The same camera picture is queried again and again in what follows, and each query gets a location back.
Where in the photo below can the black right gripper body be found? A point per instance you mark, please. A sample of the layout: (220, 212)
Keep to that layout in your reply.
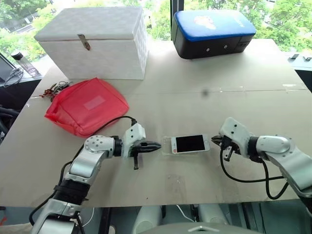
(230, 150)

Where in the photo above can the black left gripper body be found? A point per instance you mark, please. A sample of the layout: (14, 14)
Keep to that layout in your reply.
(136, 159)

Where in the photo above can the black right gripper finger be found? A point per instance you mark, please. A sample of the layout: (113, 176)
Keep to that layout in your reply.
(218, 143)
(216, 138)

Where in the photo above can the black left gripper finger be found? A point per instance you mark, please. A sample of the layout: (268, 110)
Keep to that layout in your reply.
(153, 149)
(153, 145)

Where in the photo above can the white smartphone with black screen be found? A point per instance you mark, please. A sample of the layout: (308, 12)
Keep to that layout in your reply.
(190, 143)

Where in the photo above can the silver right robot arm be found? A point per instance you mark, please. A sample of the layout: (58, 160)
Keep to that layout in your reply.
(285, 151)

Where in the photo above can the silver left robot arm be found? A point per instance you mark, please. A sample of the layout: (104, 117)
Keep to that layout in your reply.
(90, 158)

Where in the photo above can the blue and black hard case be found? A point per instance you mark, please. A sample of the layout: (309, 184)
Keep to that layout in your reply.
(212, 31)

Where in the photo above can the white rounded robot leg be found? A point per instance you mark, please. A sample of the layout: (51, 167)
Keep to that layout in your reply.
(148, 219)
(213, 215)

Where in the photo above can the black table leg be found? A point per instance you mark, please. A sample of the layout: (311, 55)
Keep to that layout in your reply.
(106, 220)

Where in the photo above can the red fabric pouch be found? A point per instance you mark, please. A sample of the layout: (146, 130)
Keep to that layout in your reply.
(87, 107)

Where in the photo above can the grey robot torso cover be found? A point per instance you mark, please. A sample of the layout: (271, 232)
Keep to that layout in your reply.
(200, 229)

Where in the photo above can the key bunch with red tassel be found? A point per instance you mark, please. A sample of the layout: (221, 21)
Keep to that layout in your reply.
(54, 89)

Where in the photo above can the white woven storage box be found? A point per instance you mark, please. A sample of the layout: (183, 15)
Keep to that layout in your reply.
(97, 48)

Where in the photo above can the grey side table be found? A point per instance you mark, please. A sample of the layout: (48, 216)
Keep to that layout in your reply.
(301, 62)

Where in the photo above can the metal box latch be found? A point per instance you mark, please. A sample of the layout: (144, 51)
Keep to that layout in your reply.
(84, 42)

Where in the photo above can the black side table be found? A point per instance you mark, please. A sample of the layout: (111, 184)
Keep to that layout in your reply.
(17, 95)

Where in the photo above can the black office chair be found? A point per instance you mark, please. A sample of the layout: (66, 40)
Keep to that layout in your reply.
(6, 122)

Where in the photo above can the black-rimmed eyeglasses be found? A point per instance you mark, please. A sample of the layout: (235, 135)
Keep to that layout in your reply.
(13, 76)

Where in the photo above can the clear bottle with dark cap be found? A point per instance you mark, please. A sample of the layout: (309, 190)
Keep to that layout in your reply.
(19, 61)

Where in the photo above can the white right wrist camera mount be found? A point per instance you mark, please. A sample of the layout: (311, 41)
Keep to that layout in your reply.
(235, 131)

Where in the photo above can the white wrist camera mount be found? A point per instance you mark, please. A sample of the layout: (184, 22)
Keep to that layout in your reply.
(235, 131)
(134, 136)

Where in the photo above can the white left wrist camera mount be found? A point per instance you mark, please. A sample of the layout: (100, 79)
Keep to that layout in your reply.
(134, 136)

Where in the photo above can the black window frame post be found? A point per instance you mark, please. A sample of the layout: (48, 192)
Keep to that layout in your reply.
(176, 9)

